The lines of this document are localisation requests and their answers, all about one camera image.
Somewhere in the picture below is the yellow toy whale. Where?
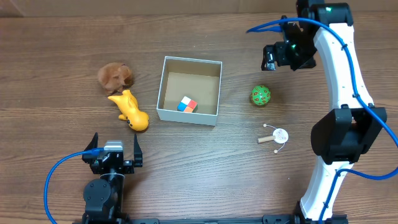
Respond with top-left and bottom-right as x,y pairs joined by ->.
108,90 -> 149,131

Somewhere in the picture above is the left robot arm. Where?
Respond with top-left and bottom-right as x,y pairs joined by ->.
81,134 -> 143,223

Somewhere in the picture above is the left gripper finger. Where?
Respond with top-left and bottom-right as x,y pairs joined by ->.
82,133 -> 98,163
133,134 -> 143,167

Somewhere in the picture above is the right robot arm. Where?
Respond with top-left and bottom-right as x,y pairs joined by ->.
255,0 -> 387,223

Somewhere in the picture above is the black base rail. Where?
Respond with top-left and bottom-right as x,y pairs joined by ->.
72,213 -> 349,224

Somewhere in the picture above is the brown plush toy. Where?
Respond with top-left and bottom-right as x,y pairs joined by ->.
97,62 -> 134,95

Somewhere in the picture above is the left blue cable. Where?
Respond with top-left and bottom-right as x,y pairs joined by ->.
43,147 -> 104,224

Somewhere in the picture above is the small wooden rattle drum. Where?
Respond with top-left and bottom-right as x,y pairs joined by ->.
257,124 -> 289,154

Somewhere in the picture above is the white cardboard box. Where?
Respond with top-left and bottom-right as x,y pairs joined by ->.
156,56 -> 223,126

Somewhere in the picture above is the green number ball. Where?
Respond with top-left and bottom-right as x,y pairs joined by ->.
250,85 -> 271,106

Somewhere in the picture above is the colourful puzzle cube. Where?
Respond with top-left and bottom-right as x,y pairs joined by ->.
177,96 -> 198,113

